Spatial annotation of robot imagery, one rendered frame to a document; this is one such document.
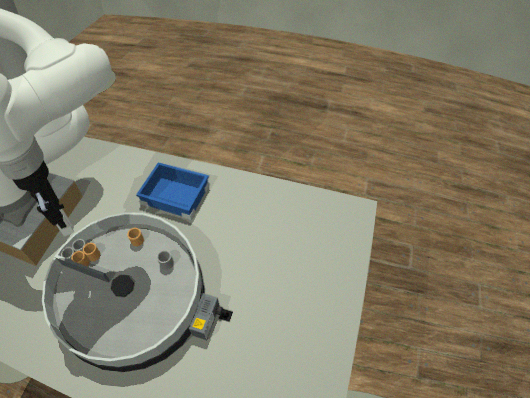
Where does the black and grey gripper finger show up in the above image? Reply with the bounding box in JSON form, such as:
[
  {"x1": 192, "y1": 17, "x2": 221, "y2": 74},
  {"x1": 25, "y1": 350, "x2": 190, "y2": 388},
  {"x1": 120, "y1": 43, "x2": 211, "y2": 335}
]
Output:
[
  {"x1": 44, "y1": 179, "x2": 72, "y2": 226},
  {"x1": 35, "y1": 184, "x2": 74, "y2": 236}
]

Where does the grey metal bushing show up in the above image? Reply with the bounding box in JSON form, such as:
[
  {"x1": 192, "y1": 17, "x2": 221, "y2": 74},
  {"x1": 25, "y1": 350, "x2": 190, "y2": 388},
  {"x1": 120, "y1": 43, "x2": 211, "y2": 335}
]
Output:
[
  {"x1": 61, "y1": 247, "x2": 75, "y2": 260},
  {"x1": 72, "y1": 239, "x2": 86, "y2": 252},
  {"x1": 157, "y1": 250, "x2": 174, "y2": 270}
]

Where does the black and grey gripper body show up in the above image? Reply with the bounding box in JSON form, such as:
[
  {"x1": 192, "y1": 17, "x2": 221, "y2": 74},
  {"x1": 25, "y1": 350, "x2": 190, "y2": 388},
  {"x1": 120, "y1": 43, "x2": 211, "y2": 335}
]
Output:
[{"x1": 13, "y1": 160, "x2": 49, "y2": 200}]

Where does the blue crate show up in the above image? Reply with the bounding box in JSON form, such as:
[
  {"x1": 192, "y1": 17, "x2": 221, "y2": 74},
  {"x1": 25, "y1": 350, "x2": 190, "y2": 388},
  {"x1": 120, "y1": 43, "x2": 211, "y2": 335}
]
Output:
[{"x1": 139, "y1": 162, "x2": 210, "y2": 220}]

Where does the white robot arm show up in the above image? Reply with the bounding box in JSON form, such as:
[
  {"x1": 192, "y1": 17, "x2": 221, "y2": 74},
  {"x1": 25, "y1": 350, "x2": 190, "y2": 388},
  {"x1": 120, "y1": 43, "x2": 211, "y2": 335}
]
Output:
[{"x1": 0, "y1": 0, "x2": 111, "y2": 227}]

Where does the bronze bushing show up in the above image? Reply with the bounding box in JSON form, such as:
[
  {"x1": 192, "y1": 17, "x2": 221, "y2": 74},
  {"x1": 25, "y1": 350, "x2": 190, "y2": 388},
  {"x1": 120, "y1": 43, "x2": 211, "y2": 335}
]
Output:
[
  {"x1": 127, "y1": 228, "x2": 144, "y2": 246},
  {"x1": 83, "y1": 243, "x2": 101, "y2": 261},
  {"x1": 71, "y1": 251, "x2": 90, "y2": 267}
]

